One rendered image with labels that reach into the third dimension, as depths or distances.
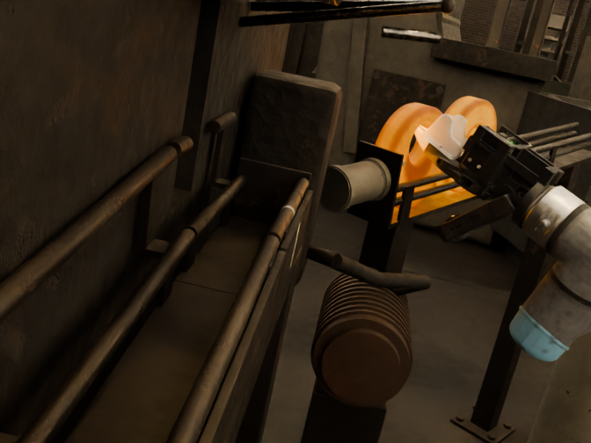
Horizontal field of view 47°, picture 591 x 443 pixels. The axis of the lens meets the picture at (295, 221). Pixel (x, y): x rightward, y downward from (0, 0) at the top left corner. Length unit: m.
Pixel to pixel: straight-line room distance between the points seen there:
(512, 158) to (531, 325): 0.21
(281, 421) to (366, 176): 0.83
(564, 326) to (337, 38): 2.57
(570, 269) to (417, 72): 2.41
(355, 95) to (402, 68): 0.25
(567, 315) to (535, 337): 0.05
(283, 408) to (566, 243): 0.94
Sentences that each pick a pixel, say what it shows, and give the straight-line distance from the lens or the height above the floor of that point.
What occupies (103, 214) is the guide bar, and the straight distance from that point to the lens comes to 0.38.
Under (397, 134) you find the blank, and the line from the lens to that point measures 0.94.
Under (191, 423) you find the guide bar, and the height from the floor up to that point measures 0.69.
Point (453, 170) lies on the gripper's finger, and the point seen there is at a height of 0.71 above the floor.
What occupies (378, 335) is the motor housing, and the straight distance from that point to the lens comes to 0.85.
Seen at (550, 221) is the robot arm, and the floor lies 0.69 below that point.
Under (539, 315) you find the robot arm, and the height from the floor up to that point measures 0.57.
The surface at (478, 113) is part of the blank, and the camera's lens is 1.11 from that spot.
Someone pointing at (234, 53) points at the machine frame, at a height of 0.82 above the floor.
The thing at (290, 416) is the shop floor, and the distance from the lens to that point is 1.61.
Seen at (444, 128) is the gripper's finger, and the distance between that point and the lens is 0.95.
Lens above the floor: 0.87
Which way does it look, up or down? 17 degrees down
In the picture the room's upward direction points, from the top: 12 degrees clockwise
